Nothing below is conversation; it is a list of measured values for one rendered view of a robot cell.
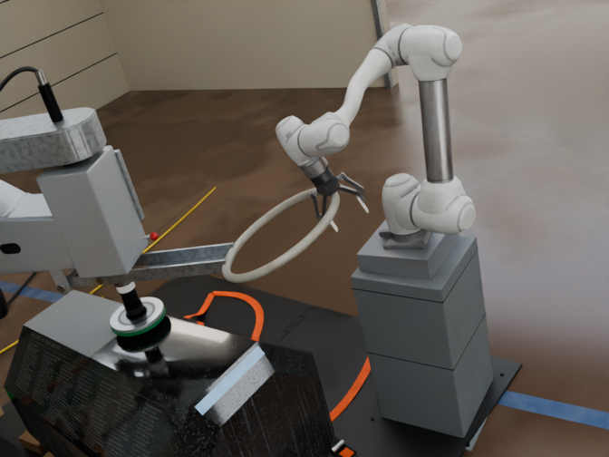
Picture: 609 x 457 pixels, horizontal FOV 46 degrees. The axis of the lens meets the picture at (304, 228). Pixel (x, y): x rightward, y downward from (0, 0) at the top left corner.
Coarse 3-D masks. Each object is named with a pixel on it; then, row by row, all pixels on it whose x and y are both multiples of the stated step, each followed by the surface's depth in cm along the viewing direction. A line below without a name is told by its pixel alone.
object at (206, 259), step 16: (144, 256) 273; (160, 256) 272; (176, 256) 271; (192, 256) 269; (208, 256) 268; (224, 256) 266; (144, 272) 263; (160, 272) 262; (176, 272) 261; (192, 272) 259; (208, 272) 258; (64, 288) 270
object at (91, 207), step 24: (48, 168) 250; (72, 168) 244; (96, 168) 245; (120, 168) 261; (48, 192) 246; (72, 192) 244; (96, 192) 244; (120, 192) 259; (72, 216) 250; (96, 216) 248; (120, 216) 258; (72, 240) 255; (96, 240) 253; (120, 240) 256; (144, 240) 273; (96, 264) 259; (120, 264) 257
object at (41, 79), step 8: (40, 72) 235; (40, 80) 236; (40, 88) 236; (48, 88) 237; (48, 96) 238; (48, 104) 239; (56, 104) 240; (48, 112) 241; (56, 112) 241; (56, 120) 242
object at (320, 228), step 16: (304, 192) 266; (336, 192) 248; (336, 208) 239; (256, 224) 271; (320, 224) 232; (240, 240) 267; (304, 240) 229; (288, 256) 228; (224, 272) 248; (256, 272) 232
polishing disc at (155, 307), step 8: (144, 304) 287; (152, 304) 286; (160, 304) 284; (120, 312) 286; (152, 312) 281; (160, 312) 279; (112, 320) 282; (120, 320) 281; (128, 320) 279; (136, 320) 278; (144, 320) 277; (152, 320) 276; (112, 328) 278; (120, 328) 276; (128, 328) 274; (136, 328) 273
